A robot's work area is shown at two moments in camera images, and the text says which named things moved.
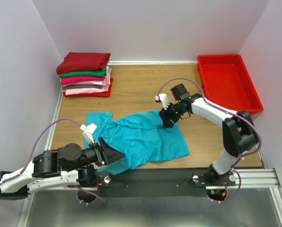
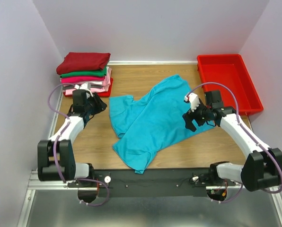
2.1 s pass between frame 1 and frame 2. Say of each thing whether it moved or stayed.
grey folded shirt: stayed
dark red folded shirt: stayed
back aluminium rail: stayed
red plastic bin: stayed
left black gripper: moved
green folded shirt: stayed
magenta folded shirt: stayed
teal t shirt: moved
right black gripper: moved
